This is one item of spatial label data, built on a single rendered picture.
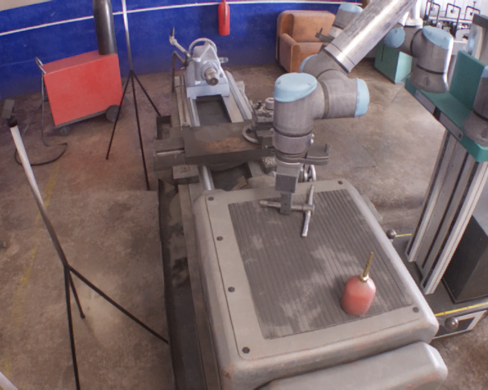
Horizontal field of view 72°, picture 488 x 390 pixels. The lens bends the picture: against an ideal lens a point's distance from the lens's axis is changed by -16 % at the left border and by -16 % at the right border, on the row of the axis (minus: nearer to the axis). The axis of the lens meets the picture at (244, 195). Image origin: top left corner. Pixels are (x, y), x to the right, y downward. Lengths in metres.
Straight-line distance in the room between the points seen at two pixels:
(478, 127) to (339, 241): 0.76
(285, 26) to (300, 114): 4.97
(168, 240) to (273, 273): 1.49
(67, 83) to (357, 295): 3.98
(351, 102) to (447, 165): 1.24
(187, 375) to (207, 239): 0.94
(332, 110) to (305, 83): 0.09
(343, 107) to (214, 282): 0.48
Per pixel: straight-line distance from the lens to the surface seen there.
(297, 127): 0.85
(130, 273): 2.73
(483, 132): 1.50
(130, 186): 3.48
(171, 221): 2.43
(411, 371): 0.86
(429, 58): 1.82
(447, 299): 2.36
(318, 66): 0.98
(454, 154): 2.03
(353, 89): 0.88
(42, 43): 6.06
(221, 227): 0.98
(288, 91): 0.81
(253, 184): 1.33
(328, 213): 1.04
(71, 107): 4.50
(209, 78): 2.48
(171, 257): 2.21
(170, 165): 2.06
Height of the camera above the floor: 2.01
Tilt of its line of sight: 38 degrees down
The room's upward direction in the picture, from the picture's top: straight up
